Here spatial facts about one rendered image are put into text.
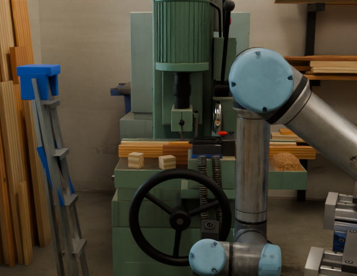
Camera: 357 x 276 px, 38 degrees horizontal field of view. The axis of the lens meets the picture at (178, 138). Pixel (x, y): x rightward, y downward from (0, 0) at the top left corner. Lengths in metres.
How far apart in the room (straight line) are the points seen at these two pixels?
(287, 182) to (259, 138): 0.50
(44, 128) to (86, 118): 1.82
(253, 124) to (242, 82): 0.19
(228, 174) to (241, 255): 0.45
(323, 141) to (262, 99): 0.15
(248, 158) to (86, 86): 3.11
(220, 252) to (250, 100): 0.32
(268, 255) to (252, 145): 0.24
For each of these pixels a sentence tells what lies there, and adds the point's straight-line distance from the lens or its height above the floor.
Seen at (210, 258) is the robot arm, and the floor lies 0.87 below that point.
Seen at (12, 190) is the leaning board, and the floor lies 0.44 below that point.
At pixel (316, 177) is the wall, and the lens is 4.20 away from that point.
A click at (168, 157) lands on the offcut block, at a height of 0.94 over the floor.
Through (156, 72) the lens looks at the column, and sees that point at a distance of 1.89.
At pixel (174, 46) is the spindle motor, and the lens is 1.62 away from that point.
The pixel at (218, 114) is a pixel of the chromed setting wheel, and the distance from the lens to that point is 1.80.
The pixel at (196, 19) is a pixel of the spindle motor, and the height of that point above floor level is 1.36.
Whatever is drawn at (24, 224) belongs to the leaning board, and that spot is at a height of 0.25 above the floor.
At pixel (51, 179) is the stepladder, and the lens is 2.47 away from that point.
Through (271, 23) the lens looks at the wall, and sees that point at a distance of 4.00.
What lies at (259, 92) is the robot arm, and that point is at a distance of 0.97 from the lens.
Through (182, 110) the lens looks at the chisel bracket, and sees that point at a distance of 1.68.
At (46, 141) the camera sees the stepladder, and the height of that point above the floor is 0.82.
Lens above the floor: 1.33
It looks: 12 degrees down
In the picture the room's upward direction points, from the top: straight up
